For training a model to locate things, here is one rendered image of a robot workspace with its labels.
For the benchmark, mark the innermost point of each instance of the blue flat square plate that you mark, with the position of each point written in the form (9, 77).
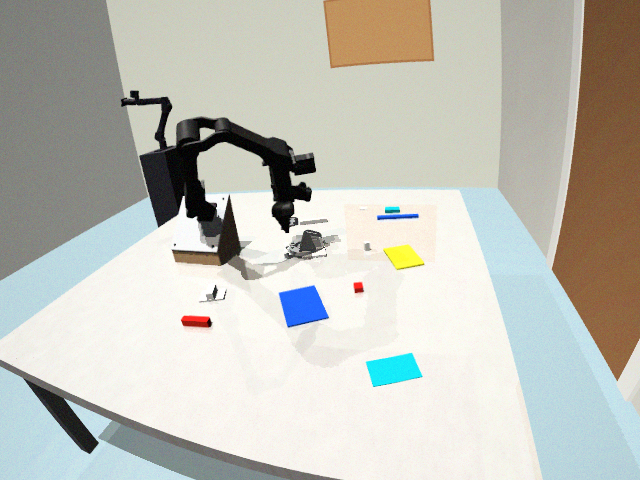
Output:
(302, 306)

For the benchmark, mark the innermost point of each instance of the blue long flat bar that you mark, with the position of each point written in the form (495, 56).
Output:
(409, 216)

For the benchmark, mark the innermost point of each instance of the cyan flat rectangular plate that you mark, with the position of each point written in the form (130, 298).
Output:
(393, 370)

